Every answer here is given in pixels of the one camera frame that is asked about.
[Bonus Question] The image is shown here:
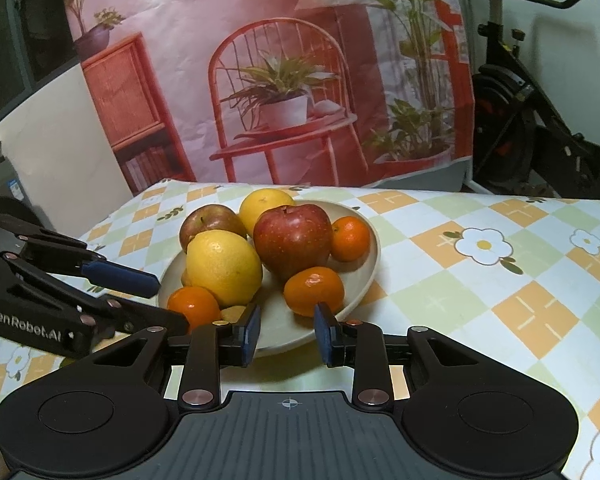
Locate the printed pink backdrop cloth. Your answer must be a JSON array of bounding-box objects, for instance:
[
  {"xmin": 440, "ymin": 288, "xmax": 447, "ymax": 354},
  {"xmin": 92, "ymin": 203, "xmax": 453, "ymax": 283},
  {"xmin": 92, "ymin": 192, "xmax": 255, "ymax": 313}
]
[{"xmin": 57, "ymin": 0, "xmax": 476, "ymax": 193}]

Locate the grey storage box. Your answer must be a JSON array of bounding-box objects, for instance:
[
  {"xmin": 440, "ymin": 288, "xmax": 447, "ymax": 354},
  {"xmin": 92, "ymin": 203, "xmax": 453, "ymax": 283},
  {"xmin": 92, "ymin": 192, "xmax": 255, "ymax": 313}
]
[{"xmin": 375, "ymin": 157, "xmax": 473, "ymax": 193}]

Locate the black exercise bike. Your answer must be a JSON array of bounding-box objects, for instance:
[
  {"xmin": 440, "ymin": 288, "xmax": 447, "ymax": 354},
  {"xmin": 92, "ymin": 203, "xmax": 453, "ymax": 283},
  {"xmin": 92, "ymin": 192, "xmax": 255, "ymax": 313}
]
[{"xmin": 452, "ymin": 0, "xmax": 600, "ymax": 201}]

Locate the small orange mandarin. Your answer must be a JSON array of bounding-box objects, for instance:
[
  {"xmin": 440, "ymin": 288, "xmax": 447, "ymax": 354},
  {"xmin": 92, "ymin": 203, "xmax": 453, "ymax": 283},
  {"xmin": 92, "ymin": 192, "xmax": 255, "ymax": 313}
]
[
  {"xmin": 167, "ymin": 286, "xmax": 222, "ymax": 333},
  {"xmin": 284, "ymin": 266, "xmax": 345, "ymax": 317},
  {"xmin": 330, "ymin": 216, "xmax": 371, "ymax": 262}
]

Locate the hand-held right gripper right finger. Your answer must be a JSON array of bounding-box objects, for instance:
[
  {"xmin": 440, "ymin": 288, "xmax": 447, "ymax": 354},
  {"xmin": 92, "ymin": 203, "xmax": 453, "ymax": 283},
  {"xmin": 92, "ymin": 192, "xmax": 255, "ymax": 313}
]
[{"xmin": 313, "ymin": 301, "xmax": 481, "ymax": 408}]

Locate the grey washing machine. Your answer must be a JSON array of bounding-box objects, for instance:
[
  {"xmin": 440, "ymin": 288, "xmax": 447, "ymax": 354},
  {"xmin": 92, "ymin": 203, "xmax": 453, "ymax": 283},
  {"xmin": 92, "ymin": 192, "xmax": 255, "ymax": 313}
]
[{"xmin": 0, "ymin": 145, "xmax": 48, "ymax": 233}]

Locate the large round yellow orange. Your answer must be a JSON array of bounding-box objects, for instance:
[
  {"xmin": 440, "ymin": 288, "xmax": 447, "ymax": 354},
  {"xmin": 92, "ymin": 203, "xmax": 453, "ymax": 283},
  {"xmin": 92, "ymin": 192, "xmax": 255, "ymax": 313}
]
[{"xmin": 238, "ymin": 188, "xmax": 297, "ymax": 237}]

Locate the yellow lemon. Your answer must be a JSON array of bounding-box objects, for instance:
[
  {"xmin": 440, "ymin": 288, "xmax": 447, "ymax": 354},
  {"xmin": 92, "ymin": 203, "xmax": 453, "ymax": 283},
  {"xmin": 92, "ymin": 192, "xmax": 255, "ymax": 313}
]
[{"xmin": 186, "ymin": 230, "xmax": 264, "ymax": 308}]

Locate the small dark red apple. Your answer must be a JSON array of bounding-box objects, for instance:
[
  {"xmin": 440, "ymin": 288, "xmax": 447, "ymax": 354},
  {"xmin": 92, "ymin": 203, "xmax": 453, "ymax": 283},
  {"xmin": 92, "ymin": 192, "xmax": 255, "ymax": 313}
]
[{"xmin": 179, "ymin": 205, "xmax": 248, "ymax": 253}]

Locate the beige round plate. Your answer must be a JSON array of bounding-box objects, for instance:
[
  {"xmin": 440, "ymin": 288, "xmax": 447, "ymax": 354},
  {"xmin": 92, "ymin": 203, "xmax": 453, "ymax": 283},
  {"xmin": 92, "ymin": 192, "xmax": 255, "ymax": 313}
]
[{"xmin": 157, "ymin": 200, "xmax": 382, "ymax": 352}]

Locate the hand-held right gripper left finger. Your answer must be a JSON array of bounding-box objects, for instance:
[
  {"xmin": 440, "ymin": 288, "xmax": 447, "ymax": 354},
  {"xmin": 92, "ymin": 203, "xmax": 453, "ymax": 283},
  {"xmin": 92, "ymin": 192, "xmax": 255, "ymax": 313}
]
[{"xmin": 92, "ymin": 302, "xmax": 262, "ymax": 411}]

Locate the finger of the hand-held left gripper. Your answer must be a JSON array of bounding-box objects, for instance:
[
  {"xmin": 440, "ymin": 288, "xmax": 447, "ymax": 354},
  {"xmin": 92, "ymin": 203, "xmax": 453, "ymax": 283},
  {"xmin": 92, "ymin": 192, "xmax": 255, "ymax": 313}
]
[
  {"xmin": 0, "ymin": 211, "xmax": 162, "ymax": 299},
  {"xmin": 10, "ymin": 260, "xmax": 190, "ymax": 346}
]

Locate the large red apple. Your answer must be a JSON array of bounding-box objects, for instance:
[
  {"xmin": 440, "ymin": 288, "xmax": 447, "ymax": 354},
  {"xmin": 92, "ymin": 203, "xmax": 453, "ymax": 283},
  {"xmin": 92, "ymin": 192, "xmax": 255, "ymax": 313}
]
[{"xmin": 253, "ymin": 202, "xmax": 333, "ymax": 283}]

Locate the dark window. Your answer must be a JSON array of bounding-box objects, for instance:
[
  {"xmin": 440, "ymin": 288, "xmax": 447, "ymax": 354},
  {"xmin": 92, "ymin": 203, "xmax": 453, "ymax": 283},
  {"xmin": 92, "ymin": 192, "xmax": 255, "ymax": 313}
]
[{"xmin": 0, "ymin": 0, "xmax": 81, "ymax": 131}]

